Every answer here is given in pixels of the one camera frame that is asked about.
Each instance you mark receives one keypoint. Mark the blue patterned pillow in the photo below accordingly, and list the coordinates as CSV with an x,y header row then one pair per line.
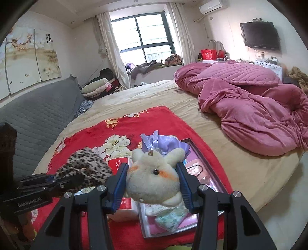
x,y
83,108

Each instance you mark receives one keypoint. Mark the white cabinet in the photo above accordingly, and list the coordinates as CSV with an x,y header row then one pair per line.
x,y
269,68

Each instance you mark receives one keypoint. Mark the red tissue pack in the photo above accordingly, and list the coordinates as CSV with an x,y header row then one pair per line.
x,y
120,164

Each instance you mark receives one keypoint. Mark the leopard print cloth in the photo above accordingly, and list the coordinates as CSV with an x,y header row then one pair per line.
x,y
89,165

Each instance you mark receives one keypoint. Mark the grey quilted headboard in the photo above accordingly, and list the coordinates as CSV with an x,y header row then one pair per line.
x,y
36,115

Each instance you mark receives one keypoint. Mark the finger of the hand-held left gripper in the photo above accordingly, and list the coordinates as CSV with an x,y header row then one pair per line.
x,y
36,179
69,184

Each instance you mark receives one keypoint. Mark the green patterned packet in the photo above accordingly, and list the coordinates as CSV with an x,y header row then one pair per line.
x,y
170,220

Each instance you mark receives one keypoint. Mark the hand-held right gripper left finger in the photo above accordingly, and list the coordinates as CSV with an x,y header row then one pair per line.
x,y
119,185

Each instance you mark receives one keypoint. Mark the cream plush toy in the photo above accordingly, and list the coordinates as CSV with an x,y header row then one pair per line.
x,y
151,182

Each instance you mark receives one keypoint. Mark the cream curtain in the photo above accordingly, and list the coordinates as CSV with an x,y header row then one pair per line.
x,y
113,60
178,36

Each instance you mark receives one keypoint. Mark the pink quilt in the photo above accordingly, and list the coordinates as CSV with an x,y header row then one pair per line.
x,y
252,108

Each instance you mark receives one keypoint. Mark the red floral blanket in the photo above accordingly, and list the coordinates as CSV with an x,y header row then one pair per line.
x,y
154,120

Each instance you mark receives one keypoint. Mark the stack of folded clothes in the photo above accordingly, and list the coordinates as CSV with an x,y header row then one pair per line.
x,y
96,86

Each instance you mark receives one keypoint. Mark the window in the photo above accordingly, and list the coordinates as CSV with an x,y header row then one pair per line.
x,y
139,36

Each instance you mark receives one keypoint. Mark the purple organza bag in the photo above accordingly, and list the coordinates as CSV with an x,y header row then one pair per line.
x,y
166,144

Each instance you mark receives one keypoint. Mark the black bag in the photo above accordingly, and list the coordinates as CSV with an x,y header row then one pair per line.
x,y
107,74

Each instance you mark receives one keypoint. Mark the clothes pile on windowsill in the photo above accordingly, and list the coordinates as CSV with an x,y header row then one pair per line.
x,y
146,67

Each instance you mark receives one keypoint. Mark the black framed pink tray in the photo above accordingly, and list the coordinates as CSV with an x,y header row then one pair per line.
x,y
204,168

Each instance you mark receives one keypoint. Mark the bed with beige sheet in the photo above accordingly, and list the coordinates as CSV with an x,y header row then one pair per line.
x,y
240,173

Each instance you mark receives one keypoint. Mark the floral wall painting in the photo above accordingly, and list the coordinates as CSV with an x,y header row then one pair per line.
x,y
24,60

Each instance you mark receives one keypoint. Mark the black wall television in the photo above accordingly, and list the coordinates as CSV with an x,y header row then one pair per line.
x,y
259,36

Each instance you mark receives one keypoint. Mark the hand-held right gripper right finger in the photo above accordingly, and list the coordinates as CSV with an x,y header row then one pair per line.
x,y
184,185

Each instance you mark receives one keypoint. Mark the brown cloth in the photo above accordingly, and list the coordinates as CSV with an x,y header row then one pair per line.
x,y
298,74

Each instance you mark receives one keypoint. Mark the red gift bag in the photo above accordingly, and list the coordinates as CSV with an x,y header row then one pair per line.
x,y
208,54

